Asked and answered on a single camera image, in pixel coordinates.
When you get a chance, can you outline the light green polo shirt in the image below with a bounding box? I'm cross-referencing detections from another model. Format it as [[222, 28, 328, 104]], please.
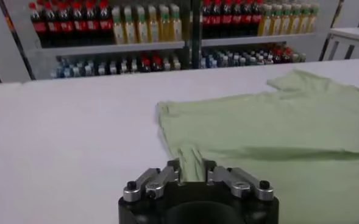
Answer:
[[156, 69, 359, 224]]

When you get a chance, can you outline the small red-cap cola bottle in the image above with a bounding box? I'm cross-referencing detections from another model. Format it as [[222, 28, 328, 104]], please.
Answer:
[[283, 46, 293, 64], [151, 54, 163, 72], [140, 55, 152, 72], [274, 47, 284, 64]]

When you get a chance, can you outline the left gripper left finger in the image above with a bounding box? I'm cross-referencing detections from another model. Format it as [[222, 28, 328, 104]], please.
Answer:
[[123, 158, 182, 204]]

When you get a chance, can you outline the white drinks display rack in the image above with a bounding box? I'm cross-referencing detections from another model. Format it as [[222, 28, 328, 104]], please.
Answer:
[[191, 0, 344, 69], [0, 0, 198, 82]]

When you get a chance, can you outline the white side table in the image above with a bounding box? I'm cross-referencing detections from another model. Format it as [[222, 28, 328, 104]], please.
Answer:
[[322, 26, 359, 61]]

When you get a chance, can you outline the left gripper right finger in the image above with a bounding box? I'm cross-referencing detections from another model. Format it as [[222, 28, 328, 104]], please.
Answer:
[[204, 159, 275, 202]]

